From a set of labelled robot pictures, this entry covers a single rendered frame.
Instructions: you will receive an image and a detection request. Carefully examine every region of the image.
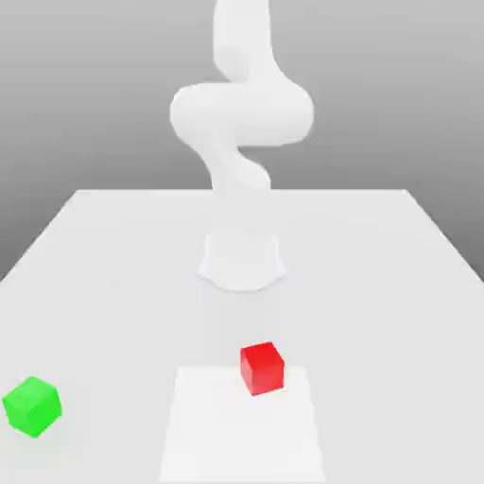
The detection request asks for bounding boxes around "small red cube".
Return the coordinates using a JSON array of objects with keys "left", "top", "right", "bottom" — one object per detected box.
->
[{"left": 239, "top": 340, "right": 285, "bottom": 397}]

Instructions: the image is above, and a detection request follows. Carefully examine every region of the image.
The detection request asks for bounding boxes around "small green cube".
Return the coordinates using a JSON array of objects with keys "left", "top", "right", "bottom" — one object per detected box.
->
[{"left": 1, "top": 375, "right": 63, "bottom": 440}]

